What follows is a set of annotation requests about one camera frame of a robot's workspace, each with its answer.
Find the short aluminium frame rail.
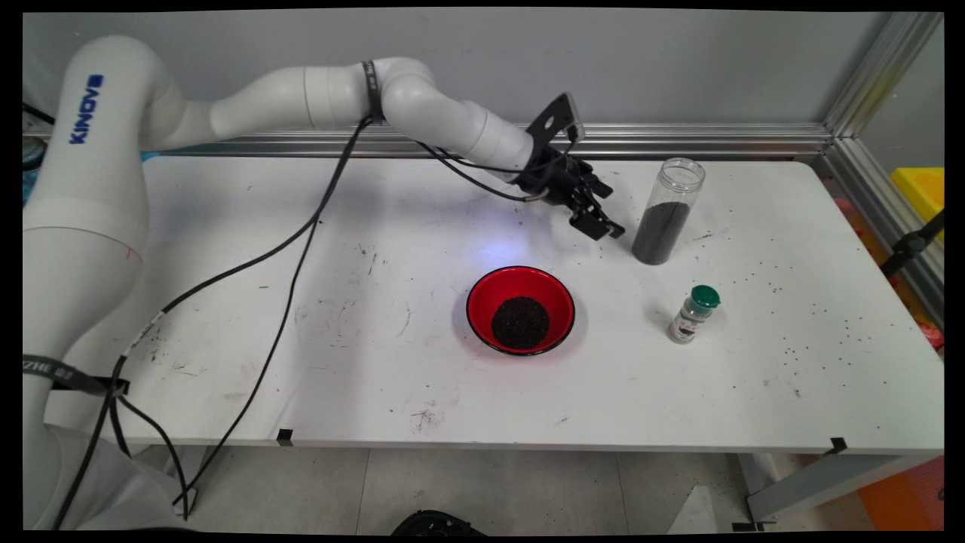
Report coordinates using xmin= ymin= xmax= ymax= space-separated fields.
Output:
xmin=822 ymin=136 xmax=945 ymax=333

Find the orange box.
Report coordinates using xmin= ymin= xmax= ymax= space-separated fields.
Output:
xmin=856 ymin=455 xmax=945 ymax=530

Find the yellow plastic box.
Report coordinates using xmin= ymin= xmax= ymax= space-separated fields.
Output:
xmin=892 ymin=167 xmax=945 ymax=244

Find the red bowl black rim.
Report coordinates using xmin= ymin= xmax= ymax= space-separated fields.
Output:
xmin=466 ymin=265 xmax=577 ymax=357

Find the grey table leg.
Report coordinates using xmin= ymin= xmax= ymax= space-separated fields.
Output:
xmin=167 ymin=445 xmax=209 ymax=516
xmin=731 ymin=451 xmax=943 ymax=532

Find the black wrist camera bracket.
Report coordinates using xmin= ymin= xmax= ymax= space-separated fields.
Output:
xmin=525 ymin=93 xmax=585 ymax=146

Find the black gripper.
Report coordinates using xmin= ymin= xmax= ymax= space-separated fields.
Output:
xmin=515 ymin=147 xmax=626 ymax=242

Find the small green-capped spice bottle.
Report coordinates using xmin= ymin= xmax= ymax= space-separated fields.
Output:
xmin=668 ymin=285 xmax=721 ymax=345

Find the black object on floor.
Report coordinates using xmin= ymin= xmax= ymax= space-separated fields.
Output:
xmin=391 ymin=510 xmax=485 ymax=536

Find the black velcro strap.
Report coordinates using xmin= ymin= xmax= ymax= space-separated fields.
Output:
xmin=23 ymin=353 xmax=130 ymax=398
xmin=360 ymin=59 xmax=387 ymax=126

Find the aluminium frame post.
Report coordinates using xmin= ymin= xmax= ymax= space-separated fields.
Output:
xmin=822 ymin=11 xmax=943 ymax=140

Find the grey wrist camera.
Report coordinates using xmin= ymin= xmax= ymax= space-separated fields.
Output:
xmin=562 ymin=93 xmax=586 ymax=141

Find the long aluminium frame rail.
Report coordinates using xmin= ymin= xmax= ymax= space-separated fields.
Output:
xmin=162 ymin=123 xmax=832 ymax=159

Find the red object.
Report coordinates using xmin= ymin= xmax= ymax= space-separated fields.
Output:
xmin=914 ymin=317 xmax=945 ymax=351

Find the tall clear plastic jar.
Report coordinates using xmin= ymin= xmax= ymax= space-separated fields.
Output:
xmin=632 ymin=158 xmax=706 ymax=266

